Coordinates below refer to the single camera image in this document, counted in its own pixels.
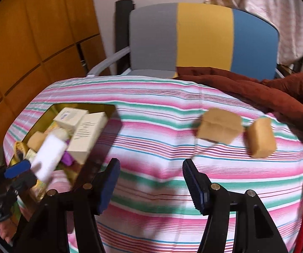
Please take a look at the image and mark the narrow tan cardboard box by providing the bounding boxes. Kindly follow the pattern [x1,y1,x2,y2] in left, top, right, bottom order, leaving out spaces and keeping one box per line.
[247,118,277,159]

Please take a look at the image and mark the striped tablecloth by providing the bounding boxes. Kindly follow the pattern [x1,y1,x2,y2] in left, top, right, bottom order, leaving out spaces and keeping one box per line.
[4,75,303,253]

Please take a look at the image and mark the purple packet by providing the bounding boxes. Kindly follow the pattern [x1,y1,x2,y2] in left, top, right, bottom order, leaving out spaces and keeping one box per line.
[61,151,76,167]

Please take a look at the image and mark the gold tin container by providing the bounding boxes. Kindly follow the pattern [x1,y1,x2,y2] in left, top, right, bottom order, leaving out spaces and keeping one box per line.
[11,102,117,203]

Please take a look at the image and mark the small tan box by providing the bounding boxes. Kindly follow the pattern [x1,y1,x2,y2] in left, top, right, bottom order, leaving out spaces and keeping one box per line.
[27,131,47,151]

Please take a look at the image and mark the grey yellow blue chair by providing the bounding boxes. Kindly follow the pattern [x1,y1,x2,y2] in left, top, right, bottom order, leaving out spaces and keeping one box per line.
[87,0,281,81]

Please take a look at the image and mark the beige printed carton box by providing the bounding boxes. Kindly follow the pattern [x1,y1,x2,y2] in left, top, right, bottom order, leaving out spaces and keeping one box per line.
[67,112,109,165]

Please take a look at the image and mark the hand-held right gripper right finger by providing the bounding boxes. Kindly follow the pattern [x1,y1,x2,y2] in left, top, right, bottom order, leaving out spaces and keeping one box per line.
[182,159,279,253]

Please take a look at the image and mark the small cream box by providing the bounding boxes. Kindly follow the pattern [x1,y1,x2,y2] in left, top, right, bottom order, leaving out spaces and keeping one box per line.
[53,107,89,133]

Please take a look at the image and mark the white tube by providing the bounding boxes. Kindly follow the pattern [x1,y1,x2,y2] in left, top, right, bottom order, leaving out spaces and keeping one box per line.
[31,133,68,183]

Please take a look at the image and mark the gold foil packet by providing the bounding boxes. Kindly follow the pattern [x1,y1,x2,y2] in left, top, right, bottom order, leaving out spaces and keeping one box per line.
[15,141,33,160]

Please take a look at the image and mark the wooden cabinet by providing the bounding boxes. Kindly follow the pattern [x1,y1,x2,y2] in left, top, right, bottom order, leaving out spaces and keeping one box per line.
[0,0,112,161]

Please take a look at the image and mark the wide tan cardboard box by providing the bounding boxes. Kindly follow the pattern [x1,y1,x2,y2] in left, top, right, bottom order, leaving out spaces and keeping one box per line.
[197,108,243,145]

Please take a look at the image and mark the pale striped curtain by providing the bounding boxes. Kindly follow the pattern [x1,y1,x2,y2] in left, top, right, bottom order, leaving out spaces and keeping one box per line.
[204,0,303,66]

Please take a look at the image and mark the brown jacket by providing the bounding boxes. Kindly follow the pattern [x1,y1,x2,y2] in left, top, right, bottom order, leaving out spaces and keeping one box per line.
[176,67,303,141]

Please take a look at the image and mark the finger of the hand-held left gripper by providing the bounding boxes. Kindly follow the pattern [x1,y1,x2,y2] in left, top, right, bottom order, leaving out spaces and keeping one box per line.
[4,160,32,179]
[13,172,37,189]

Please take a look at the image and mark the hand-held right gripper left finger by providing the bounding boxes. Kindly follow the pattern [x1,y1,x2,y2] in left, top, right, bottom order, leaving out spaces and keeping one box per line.
[13,158,121,253]

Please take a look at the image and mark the person's left hand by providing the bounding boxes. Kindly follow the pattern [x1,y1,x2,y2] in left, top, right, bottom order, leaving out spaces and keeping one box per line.
[0,215,18,244]

